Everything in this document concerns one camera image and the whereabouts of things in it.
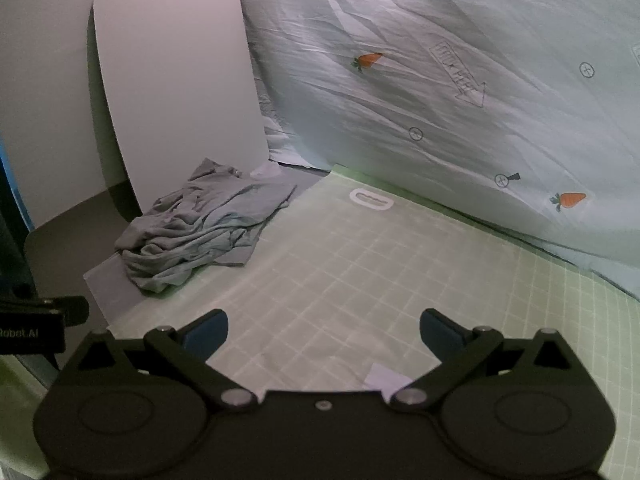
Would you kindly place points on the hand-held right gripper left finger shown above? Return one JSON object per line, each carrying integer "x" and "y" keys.
{"x": 207, "y": 332}

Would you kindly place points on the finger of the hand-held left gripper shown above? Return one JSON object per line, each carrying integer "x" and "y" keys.
{"x": 72, "y": 310}

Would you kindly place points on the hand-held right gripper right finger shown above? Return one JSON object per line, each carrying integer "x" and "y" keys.
{"x": 435, "y": 330}

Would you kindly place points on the white underlay sheet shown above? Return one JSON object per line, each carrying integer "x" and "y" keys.
{"x": 107, "y": 290}

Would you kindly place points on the small white paper piece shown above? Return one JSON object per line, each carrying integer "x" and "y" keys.
{"x": 387, "y": 377}

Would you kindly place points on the green grid mat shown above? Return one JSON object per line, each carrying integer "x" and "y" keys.
{"x": 350, "y": 270}

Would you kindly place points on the white rounded board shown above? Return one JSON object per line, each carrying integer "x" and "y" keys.
{"x": 175, "y": 85}

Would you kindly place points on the carrot-print bed sheet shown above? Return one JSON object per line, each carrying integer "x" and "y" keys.
{"x": 450, "y": 35}

